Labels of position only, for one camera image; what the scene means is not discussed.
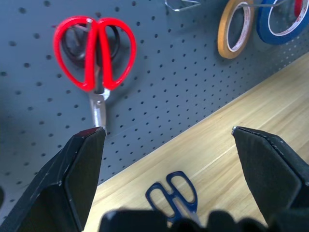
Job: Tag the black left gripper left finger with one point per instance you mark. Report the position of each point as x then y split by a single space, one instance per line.
58 191

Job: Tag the short silver pegboard peg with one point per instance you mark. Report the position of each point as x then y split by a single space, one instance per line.
83 27

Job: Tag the grey metal pegboard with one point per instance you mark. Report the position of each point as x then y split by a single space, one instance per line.
169 72

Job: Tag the tan tape roll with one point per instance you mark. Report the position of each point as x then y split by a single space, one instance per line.
233 29

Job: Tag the blue tape roll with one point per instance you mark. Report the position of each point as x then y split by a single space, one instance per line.
277 26

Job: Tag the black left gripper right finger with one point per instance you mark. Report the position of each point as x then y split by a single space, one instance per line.
270 174

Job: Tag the red tape roll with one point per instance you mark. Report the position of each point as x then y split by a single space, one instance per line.
299 9

